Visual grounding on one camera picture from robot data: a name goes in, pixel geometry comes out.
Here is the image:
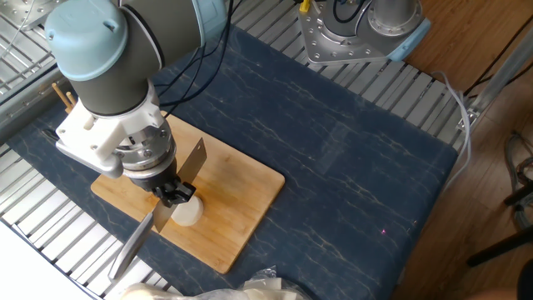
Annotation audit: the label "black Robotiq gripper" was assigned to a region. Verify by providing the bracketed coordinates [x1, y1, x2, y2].
[127, 161, 197, 208]

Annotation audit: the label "steel kitchen knife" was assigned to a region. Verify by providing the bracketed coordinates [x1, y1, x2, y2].
[107, 137, 208, 281]

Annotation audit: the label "white radish offcut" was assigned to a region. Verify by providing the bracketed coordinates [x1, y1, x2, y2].
[243, 277, 299, 300]

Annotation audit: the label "round white cheese piece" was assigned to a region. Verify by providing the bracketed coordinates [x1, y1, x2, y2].
[170, 194, 205, 228]

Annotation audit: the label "bamboo cutting board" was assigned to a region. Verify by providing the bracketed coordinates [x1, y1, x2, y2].
[90, 112, 286, 275]

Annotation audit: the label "clear plastic bag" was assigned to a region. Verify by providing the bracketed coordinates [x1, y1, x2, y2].
[120, 266, 311, 300]

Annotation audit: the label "wooden peg knife rack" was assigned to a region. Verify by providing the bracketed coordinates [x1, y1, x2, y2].
[50, 82, 78, 114]

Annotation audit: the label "dark blue marbled mat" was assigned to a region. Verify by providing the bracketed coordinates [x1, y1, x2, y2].
[7, 24, 459, 300]

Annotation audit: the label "bare silver mounting plate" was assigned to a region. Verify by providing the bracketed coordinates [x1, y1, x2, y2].
[0, 0, 63, 33]

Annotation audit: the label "black chair base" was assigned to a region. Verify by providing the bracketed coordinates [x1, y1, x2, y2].
[466, 182, 533, 268]

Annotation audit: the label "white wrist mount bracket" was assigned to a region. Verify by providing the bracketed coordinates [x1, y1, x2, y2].
[55, 85, 167, 180]

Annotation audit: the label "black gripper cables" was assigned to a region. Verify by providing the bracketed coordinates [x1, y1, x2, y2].
[153, 0, 247, 120]

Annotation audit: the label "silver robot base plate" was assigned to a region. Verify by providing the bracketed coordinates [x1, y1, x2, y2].
[297, 0, 395, 67]

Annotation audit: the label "light grey cable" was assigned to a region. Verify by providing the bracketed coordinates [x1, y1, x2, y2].
[431, 70, 472, 193]

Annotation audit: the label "grey cable bundle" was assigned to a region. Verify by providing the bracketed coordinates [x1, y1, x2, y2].
[503, 132, 533, 230]

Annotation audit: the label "aluminium frame beam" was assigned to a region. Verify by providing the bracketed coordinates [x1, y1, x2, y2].
[456, 24, 533, 131]

